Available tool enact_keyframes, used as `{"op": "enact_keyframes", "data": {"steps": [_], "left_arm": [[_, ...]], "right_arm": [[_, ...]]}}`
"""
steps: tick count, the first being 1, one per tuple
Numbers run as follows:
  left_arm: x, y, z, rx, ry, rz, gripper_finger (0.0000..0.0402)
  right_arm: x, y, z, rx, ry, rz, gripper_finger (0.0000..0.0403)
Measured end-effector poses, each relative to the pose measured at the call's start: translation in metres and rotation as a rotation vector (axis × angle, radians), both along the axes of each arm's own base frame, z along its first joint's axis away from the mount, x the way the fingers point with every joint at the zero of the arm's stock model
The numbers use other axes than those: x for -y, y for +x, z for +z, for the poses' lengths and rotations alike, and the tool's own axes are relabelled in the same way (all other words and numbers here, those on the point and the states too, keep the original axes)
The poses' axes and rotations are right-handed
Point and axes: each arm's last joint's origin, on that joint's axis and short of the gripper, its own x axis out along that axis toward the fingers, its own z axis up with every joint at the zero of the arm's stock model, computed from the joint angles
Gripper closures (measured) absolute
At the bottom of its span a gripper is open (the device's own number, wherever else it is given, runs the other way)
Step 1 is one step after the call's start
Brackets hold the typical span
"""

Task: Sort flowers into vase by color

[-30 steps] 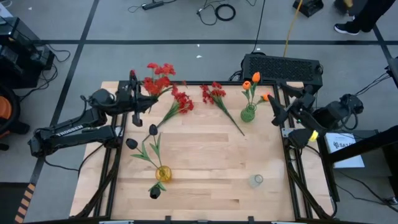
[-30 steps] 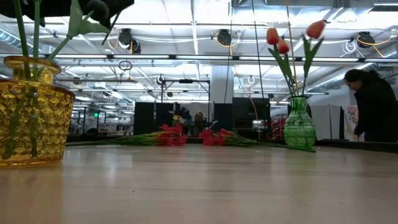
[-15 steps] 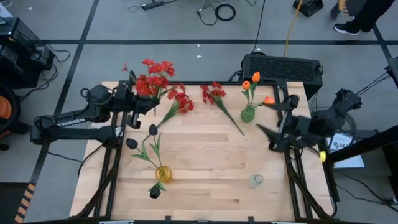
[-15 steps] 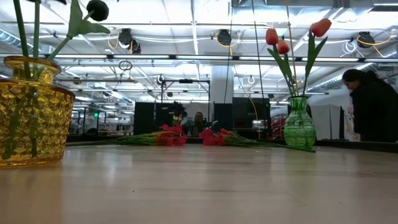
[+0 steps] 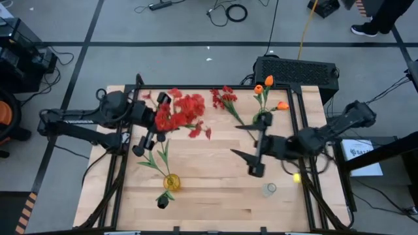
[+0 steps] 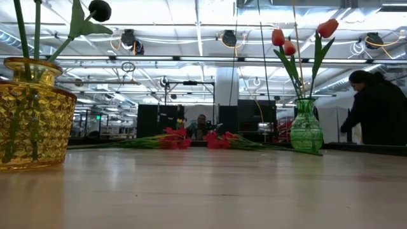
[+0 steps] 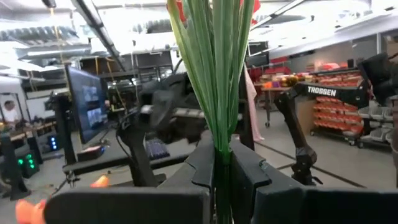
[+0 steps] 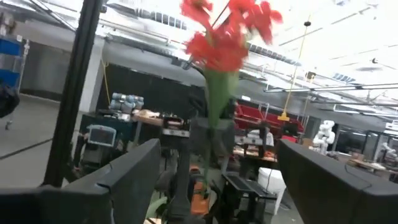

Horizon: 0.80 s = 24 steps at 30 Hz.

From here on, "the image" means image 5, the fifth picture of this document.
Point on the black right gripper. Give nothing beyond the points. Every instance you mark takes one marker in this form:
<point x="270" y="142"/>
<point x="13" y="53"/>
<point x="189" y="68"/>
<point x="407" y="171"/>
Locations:
<point x="277" y="147"/>

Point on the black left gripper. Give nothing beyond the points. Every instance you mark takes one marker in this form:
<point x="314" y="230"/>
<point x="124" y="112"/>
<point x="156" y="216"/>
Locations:
<point x="143" y="114"/>

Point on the red flower bunch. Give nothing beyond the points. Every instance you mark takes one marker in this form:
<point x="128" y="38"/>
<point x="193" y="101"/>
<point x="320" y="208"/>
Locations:
<point x="183" y="109"/>
<point x="225" y="97"/>

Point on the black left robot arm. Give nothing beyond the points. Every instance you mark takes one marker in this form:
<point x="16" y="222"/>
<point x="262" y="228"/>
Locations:
<point x="65" y="117"/>

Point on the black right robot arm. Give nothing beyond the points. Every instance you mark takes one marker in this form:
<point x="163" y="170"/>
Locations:
<point x="356" y="114"/>

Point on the green glass vase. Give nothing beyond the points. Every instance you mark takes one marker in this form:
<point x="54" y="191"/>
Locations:
<point x="256" y="118"/>

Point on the clear glass vase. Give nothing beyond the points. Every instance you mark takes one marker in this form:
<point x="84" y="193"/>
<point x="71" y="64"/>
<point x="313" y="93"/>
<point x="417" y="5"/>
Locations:
<point x="268" y="191"/>

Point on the yellow glass vase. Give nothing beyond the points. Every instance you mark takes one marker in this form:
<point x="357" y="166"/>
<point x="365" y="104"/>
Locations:
<point x="173" y="185"/>

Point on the small yellow tag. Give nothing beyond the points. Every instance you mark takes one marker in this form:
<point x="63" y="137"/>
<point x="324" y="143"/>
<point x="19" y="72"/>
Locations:
<point x="296" y="178"/>

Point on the black perforated computer case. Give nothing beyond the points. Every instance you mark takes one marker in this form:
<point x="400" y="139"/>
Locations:
<point x="294" y="73"/>

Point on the silver aluminium extrusion bar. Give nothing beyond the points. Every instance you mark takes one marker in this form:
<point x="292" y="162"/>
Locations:
<point x="122" y="233"/>
<point x="303" y="233"/>

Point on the white printed paper sign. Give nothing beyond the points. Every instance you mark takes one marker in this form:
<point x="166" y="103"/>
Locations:
<point x="362" y="163"/>

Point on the black plastic clamp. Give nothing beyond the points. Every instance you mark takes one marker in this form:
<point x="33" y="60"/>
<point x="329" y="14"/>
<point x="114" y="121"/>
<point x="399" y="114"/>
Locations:
<point x="176" y="230"/>

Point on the black power strip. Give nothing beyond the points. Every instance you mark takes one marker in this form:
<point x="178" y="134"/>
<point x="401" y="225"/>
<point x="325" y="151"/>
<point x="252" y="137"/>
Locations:
<point x="160" y="5"/>

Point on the black side desk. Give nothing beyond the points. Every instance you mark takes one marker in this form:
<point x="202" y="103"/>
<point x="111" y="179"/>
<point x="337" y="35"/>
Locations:
<point x="392" y="147"/>

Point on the black equipment cart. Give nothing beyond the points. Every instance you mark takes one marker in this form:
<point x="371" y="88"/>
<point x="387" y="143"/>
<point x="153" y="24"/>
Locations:
<point x="19" y="55"/>

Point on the orange black shop vacuum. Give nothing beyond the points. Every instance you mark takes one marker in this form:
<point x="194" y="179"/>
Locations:
<point x="5" y="114"/>

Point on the black hazard-striped floor mat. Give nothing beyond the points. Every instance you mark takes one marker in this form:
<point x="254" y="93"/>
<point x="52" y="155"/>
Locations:
<point x="9" y="212"/>
<point x="362" y="8"/>

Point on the person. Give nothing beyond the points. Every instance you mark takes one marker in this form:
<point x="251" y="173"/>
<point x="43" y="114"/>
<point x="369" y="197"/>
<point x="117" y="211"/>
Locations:
<point x="388" y="13"/>

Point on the black aluminium table frame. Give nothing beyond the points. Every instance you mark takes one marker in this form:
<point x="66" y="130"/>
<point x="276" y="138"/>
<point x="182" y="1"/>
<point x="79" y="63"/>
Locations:
<point x="241" y="87"/>

